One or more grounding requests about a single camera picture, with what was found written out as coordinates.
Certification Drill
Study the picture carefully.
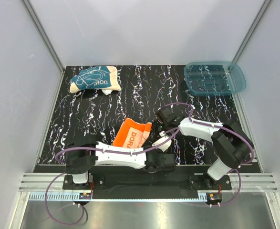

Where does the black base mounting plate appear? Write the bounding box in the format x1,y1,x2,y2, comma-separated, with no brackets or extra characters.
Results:
62,165,232,201

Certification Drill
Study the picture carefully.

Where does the aluminium rail frame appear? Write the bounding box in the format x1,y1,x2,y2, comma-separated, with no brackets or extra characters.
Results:
19,173,278,192

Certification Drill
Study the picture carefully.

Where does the blue transparent plastic tray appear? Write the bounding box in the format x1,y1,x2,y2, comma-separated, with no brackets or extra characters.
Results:
184,62,247,96

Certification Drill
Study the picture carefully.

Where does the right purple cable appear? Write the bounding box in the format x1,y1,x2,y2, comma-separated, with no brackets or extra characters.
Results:
162,102,255,207

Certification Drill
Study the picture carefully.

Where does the orange Doraemon towel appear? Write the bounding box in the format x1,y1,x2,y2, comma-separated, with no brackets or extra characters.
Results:
113,118,152,149

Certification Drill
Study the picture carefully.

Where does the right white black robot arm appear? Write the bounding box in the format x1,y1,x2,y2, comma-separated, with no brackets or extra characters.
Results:
156,106,255,189

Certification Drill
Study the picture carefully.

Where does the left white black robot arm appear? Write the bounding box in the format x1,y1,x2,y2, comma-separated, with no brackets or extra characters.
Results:
65,136,176,189

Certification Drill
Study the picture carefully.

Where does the teal Doraemon towel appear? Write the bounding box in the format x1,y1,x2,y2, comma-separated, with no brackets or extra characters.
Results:
69,66,121,95

